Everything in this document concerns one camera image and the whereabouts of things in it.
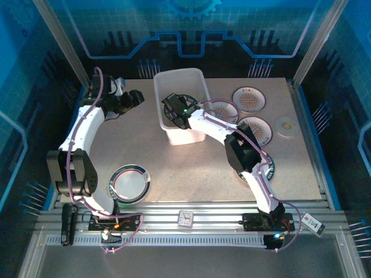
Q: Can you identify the white plastic bin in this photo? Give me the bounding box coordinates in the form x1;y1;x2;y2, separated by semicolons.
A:
153;68;212;146

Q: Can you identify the orange sunburst plate teal rim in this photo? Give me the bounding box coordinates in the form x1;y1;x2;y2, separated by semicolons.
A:
238;115;274;145
209;100;240;126
231;86;267;114

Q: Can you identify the white round disc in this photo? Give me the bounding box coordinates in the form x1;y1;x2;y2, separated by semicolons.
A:
273;115;299;138

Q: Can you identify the small white clock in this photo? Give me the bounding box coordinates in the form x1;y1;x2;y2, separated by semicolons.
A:
177;210;194;229

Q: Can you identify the black handheld device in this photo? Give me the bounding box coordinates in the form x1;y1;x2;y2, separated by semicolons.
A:
60;202;79;247

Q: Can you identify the small black electronics board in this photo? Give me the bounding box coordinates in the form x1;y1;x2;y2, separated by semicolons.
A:
264;233;286;250

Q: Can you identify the white tag device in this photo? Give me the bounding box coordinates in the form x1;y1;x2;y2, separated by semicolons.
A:
300;213;325;238

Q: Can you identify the aluminium enclosure post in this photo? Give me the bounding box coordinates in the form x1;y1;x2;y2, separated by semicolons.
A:
292;0;348;86
31;0;90;87

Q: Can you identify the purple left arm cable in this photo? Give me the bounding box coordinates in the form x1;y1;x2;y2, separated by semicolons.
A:
65;66;145;255

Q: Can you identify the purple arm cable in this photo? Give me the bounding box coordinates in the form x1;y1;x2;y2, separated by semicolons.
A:
65;66;145;255
198;98;302;253

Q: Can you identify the aluminium rail frame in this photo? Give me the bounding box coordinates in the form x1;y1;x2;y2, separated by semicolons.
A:
37;199;345;235

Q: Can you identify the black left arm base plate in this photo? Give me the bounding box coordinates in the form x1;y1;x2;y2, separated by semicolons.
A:
88;213;141;232

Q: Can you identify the slotted white cable duct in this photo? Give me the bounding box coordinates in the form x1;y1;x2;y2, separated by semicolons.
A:
46;235;267;247

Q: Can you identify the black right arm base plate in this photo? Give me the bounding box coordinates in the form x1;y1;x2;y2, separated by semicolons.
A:
242;213;295;232

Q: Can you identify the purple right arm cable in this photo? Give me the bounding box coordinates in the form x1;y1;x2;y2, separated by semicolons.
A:
198;98;302;253

